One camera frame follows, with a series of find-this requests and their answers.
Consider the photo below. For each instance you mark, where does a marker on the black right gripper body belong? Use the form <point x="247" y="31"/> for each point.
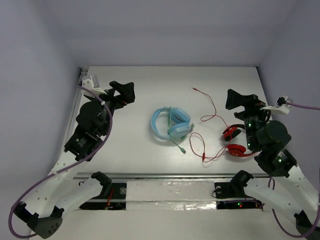
<point x="253" y="118"/>

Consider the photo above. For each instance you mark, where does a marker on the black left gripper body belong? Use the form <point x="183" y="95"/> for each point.
<point x="116" y="96"/>

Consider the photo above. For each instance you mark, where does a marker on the light blue headphones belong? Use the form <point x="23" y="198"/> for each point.
<point x="178" y="123"/>

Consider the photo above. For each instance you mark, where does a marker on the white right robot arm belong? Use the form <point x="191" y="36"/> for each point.
<point x="301" y="206"/>

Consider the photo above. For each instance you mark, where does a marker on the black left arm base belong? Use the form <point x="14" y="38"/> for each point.
<point x="115" y="200"/>

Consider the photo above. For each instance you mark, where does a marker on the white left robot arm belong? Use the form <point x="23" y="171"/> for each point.
<point x="44" y="205"/>

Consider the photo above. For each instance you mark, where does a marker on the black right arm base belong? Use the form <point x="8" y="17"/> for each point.
<point x="231" y="196"/>

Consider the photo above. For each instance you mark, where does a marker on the red headphones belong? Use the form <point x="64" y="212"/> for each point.
<point x="235" y="144"/>

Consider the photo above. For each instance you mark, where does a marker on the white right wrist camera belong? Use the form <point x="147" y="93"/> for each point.
<point x="281" y="107"/>

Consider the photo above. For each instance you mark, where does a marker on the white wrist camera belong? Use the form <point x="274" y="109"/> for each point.
<point x="90" y="82"/>
<point x="281" y="107"/>

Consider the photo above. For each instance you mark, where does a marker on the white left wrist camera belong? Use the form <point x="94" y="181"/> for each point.
<point x="90" y="82"/>

